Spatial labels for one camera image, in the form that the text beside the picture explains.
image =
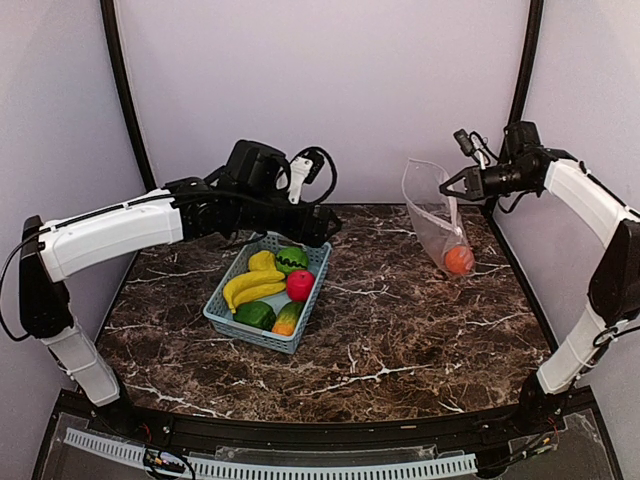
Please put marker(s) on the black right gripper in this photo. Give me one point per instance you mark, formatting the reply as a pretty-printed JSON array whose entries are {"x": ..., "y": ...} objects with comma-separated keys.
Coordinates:
[{"x": 466, "y": 172}]

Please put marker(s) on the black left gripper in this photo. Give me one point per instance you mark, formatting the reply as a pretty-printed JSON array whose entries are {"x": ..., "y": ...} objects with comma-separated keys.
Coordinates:
[{"x": 318, "y": 236}]

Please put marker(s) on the clear zip top bag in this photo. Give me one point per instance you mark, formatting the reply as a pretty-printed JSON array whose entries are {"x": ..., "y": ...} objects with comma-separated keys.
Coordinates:
[{"x": 435, "y": 218}]

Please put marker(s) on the red toy apple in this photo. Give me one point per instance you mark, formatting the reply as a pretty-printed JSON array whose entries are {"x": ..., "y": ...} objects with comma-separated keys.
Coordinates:
[{"x": 299, "y": 285}]

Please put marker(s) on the orange toy orange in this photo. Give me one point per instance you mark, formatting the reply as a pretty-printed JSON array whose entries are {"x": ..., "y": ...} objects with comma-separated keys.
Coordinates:
[{"x": 459, "y": 260}]

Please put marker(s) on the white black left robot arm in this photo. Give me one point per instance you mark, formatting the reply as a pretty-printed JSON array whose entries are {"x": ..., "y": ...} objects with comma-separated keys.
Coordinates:
[{"x": 51, "y": 252}]

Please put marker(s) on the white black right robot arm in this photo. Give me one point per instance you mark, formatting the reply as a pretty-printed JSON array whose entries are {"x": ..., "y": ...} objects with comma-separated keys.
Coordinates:
[{"x": 613, "y": 290}]

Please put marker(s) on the green toy watermelon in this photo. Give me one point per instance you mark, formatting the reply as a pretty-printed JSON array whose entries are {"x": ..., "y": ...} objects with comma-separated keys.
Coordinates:
[{"x": 291, "y": 259}]

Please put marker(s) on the yellow toy lemon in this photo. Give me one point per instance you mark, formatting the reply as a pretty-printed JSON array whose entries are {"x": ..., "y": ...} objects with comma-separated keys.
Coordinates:
[{"x": 262, "y": 261}]

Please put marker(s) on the yellow toy banana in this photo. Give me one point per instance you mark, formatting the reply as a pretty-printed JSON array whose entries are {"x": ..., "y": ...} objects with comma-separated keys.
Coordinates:
[
  {"x": 247, "y": 280},
  {"x": 256, "y": 293}
]

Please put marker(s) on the green orange toy mango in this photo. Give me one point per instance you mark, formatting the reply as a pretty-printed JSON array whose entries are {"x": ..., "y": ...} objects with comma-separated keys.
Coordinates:
[{"x": 287, "y": 318}]

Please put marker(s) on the green toy bell pepper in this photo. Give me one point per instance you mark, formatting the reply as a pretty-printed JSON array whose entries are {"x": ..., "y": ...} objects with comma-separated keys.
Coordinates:
[{"x": 257, "y": 314}]

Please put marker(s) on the light blue plastic basket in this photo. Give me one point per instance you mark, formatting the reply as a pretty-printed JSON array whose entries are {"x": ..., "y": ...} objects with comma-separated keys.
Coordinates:
[{"x": 217, "y": 311}]

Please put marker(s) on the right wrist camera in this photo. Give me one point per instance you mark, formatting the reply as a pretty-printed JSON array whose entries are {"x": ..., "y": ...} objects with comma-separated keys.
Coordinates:
[{"x": 518, "y": 137}]

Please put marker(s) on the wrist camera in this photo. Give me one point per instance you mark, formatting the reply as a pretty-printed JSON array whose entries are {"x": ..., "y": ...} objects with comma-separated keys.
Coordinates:
[
  {"x": 518, "y": 137},
  {"x": 253, "y": 167}
]

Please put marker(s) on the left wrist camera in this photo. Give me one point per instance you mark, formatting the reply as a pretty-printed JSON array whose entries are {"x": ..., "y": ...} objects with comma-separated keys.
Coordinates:
[{"x": 253, "y": 167}]

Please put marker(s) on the black right frame post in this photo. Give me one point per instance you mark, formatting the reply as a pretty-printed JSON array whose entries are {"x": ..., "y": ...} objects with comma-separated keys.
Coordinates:
[{"x": 526, "y": 66}]

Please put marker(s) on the black frame post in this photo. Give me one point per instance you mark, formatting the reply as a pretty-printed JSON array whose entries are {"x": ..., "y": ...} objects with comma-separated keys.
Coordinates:
[
  {"x": 121, "y": 81},
  {"x": 526, "y": 66}
]

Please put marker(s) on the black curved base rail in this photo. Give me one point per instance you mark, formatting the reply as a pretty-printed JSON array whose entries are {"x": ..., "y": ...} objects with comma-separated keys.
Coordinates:
[{"x": 568, "y": 445}]

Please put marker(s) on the black left frame post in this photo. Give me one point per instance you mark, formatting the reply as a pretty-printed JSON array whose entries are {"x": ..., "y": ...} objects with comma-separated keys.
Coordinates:
[{"x": 121, "y": 81}]

